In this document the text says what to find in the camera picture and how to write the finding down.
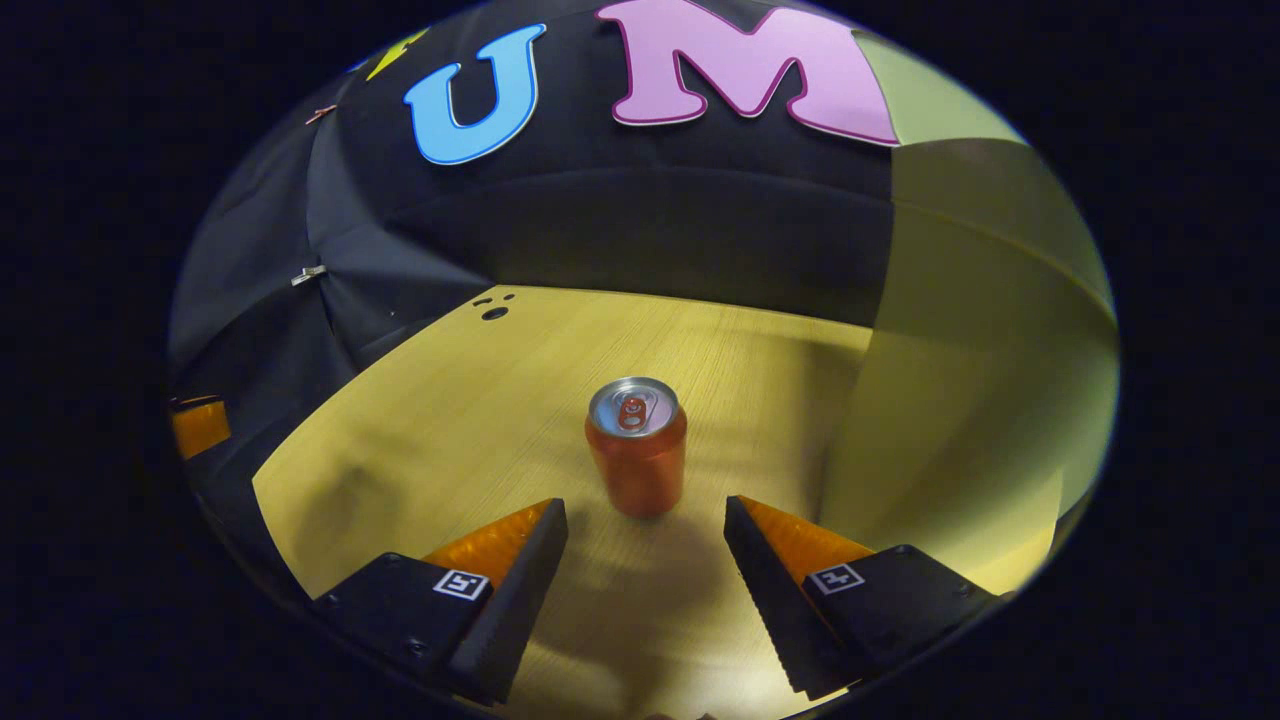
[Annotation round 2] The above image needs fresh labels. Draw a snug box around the pale green desktop garbage bin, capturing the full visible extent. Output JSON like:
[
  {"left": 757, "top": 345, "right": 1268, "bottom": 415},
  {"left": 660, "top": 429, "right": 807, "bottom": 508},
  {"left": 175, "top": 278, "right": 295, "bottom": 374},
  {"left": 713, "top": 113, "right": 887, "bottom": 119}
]
[{"left": 818, "top": 30, "right": 1121, "bottom": 598}]

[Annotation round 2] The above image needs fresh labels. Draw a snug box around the black backdrop cloth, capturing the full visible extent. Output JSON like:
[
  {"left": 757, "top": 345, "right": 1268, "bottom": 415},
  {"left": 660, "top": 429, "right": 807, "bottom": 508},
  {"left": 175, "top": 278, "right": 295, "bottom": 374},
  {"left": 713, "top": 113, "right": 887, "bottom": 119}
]
[{"left": 168, "top": 0, "right": 896, "bottom": 601}]

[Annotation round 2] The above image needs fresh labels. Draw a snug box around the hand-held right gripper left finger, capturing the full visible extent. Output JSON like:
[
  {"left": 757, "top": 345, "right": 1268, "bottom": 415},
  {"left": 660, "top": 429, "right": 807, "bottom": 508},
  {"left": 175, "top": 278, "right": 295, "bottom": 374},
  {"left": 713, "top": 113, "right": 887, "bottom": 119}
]
[{"left": 310, "top": 497, "right": 569, "bottom": 706}]

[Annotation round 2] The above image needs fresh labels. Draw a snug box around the wooden desktop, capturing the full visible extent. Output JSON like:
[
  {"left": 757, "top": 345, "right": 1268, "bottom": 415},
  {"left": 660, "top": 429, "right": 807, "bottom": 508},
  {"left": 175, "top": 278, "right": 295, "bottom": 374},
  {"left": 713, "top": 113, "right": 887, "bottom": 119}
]
[{"left": 250, "top": 285, "right": 1066, "bottom": 720}]

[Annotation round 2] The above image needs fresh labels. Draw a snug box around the orange pop can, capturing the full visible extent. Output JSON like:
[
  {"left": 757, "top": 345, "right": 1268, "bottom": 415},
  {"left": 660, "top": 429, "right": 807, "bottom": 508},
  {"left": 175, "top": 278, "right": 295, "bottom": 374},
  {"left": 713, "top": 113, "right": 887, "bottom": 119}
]
[{"left": 584, "top": 376, "right": 689, "bottom": 519}]

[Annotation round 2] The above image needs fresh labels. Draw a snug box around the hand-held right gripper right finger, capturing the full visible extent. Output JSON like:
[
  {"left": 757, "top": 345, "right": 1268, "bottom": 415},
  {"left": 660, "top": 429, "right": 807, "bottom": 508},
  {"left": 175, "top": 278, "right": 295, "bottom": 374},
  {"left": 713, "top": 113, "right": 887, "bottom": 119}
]
[{"left": 722, "top": 495, "right": 1001, "bottom": 701}]

